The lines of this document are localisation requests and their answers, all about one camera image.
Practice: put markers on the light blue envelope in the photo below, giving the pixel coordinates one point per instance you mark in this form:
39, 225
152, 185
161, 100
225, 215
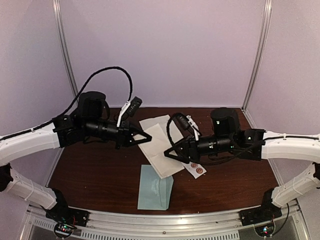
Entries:
154, 192

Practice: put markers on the front aluminium rail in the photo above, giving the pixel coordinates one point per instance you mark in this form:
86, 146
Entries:
224, 225

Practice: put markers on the right round circuit board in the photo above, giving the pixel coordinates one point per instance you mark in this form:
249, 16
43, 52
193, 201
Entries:
264, 230

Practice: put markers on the left aluminium frame post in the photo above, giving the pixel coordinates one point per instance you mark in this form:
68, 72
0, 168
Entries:
57, 12

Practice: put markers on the round circuit board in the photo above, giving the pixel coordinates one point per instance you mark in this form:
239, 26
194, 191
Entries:
62, 230
264, 230

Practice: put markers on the aluminium frame post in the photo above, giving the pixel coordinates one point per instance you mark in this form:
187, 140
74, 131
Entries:
265, 26
57, 12

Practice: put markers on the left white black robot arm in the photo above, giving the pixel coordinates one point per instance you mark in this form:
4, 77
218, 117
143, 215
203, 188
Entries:
84, 122

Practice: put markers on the beige decorated letter paper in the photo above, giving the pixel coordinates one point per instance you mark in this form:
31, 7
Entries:
154, 152

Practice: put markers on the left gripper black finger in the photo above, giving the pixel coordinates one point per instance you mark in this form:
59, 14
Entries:
137, 134
133, 142

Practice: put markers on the white creased paper sheet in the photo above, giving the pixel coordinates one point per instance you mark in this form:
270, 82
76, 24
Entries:
162, 121

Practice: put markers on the left round circuit board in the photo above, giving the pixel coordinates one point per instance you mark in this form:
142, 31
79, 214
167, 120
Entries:
62, 230

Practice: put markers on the white seal sticker sheet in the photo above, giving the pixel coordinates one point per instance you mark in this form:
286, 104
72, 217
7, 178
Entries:
195, 169

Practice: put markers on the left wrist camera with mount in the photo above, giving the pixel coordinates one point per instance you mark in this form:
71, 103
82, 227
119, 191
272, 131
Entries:
129, 108

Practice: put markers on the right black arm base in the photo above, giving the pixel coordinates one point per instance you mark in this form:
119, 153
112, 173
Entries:
267, 211

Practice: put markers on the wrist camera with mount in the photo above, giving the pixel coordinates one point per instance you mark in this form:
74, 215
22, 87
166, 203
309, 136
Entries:
129, 108
187, 123

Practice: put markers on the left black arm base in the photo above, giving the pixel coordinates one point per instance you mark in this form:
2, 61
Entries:
67, 215

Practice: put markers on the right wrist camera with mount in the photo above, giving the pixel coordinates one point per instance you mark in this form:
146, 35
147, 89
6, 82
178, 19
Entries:
187, 123

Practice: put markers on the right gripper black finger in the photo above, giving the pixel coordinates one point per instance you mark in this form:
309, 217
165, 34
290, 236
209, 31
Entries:
179, 149
179, 158

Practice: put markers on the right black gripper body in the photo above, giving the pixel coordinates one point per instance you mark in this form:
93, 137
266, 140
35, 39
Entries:
195, 155

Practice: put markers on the right aluminium frame post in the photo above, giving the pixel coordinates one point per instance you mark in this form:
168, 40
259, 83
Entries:
265, 26

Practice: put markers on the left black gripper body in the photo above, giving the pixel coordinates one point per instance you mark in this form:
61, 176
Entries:
122, 136

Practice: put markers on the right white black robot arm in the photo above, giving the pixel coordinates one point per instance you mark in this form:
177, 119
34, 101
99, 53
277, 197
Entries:
228, 142

